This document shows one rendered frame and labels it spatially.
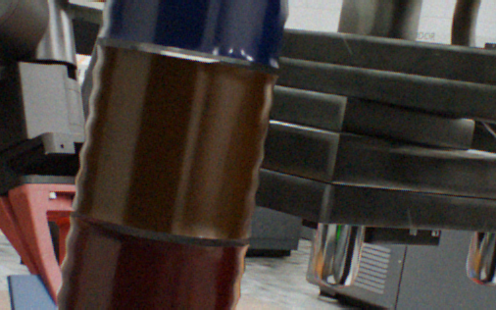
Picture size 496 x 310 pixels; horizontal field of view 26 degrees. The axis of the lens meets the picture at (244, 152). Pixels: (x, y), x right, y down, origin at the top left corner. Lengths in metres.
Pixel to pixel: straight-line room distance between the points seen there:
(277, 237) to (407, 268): 1.93
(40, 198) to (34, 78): 0.08
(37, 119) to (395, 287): 5.60
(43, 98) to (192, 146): 0.49
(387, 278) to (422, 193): 5.80
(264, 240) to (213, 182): 7.64
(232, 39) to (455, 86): 0.23
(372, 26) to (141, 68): 0.29
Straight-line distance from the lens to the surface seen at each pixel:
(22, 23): 0.67
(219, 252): 0.21
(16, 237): 0.70
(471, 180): 0.50
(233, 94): 0.21
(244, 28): 0.21
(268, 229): 7.83
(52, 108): 0.69
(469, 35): 0.58
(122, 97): 0.21
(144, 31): 0.21
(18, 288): 0.68
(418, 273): 6.14
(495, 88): 0.42
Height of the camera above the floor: 1.15
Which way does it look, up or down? 3 degrees down
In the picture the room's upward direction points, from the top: 10 degrees clockwise
